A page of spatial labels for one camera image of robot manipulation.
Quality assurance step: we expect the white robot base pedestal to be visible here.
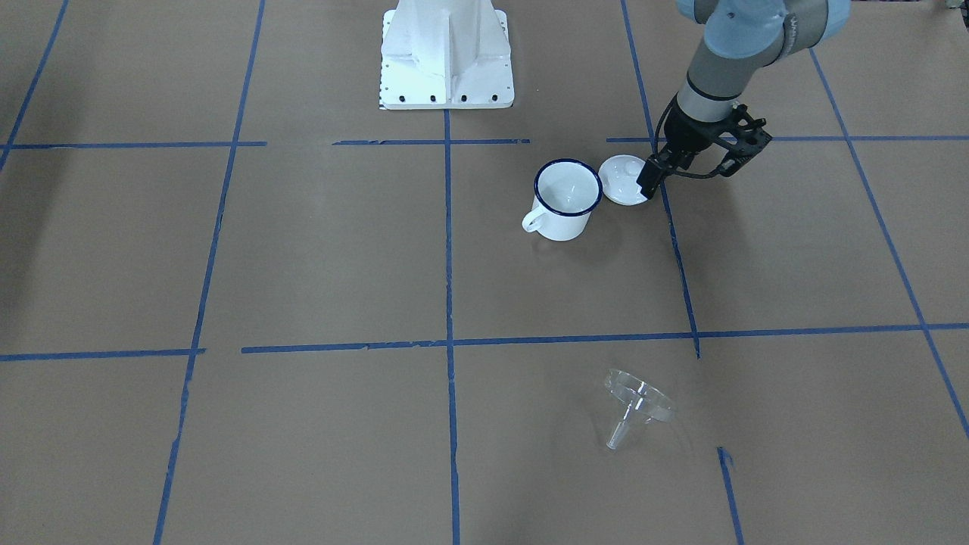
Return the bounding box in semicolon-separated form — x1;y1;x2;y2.
379;1;516;111

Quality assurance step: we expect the white enamel lid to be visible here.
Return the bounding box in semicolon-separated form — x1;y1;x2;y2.
598;154;650;207

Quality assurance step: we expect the clear glass funnel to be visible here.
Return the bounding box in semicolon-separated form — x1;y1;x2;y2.
603;369;676;451

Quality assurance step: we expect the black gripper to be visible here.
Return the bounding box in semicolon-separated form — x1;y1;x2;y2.
636;102;773;201

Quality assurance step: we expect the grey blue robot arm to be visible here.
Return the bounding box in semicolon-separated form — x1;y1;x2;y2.
636;1;852;199

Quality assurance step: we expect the white enamel mug blue rim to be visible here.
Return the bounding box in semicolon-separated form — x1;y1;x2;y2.
520;158;603;241

